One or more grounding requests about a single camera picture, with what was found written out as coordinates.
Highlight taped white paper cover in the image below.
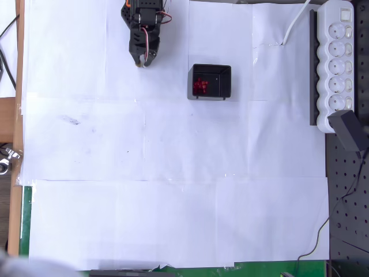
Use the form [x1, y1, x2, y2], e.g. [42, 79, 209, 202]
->
[19, 0, 331, 272]

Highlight blurry grey round object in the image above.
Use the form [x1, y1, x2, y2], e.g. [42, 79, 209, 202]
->
[0, 249, 77, 277]

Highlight white power cable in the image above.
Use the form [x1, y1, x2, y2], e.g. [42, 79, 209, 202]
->
[281, 0, 312, 46]

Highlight black power adapter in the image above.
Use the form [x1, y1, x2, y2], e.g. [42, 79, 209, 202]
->
[327, 110, 366, 153]

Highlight green mat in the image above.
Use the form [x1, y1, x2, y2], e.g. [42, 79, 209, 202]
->
[19, 186, 328, 277]

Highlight thin black cable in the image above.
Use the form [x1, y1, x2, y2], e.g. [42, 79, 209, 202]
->
[293, 151, 369, 277]

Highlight dark ribbed panel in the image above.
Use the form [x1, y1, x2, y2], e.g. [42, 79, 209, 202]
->
[0, 173, 14, 250]

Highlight black square bin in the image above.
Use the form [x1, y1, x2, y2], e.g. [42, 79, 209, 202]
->
[187, 63, 232, 101]

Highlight white power strip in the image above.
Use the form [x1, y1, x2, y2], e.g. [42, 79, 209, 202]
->
[316, 0, 355, 134]

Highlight black perforated board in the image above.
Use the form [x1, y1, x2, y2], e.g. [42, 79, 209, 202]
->
[325, 0, 369, 277]

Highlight metal clamp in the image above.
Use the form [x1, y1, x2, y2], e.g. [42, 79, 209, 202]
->
[0, 146, 22, 175]

